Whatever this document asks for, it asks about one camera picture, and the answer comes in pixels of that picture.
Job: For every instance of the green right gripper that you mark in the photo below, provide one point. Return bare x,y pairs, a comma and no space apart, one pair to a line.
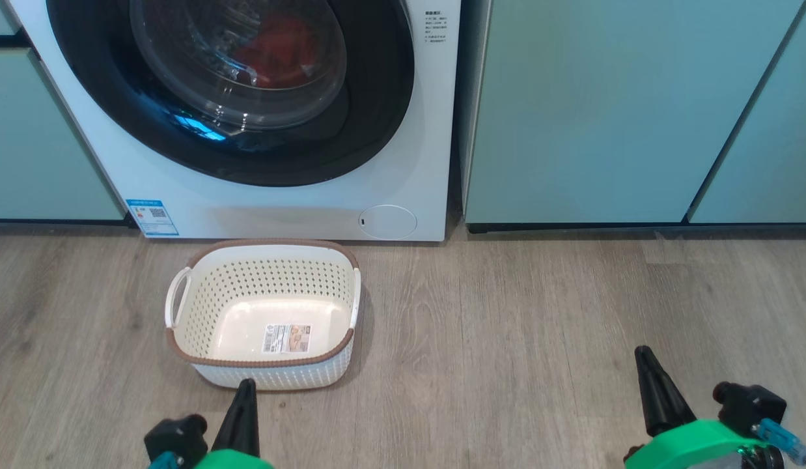
689,449

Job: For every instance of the white front-load washing machine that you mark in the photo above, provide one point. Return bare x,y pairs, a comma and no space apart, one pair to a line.
279,208

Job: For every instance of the blue energy label sticker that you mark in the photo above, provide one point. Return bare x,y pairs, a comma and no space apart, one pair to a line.
152,218

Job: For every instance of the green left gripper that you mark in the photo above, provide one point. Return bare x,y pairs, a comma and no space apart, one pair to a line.
237,461

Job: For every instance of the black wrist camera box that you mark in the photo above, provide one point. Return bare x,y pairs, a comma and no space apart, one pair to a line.
751,407
175,436

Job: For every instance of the pale teal cabinet door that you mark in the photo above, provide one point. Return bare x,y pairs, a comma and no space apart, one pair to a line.
38,143
774,143

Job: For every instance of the cream perforated laundry basket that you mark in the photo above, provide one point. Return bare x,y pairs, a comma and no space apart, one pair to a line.
260,319

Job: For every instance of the light teal cabinet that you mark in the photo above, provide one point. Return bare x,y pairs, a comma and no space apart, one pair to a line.
605,111

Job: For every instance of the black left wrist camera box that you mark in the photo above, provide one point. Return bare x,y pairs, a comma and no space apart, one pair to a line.
175,436

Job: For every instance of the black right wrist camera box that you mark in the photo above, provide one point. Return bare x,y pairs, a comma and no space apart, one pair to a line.
751,407

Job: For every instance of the red and white garment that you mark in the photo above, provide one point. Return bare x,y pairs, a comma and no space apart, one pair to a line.
279,55

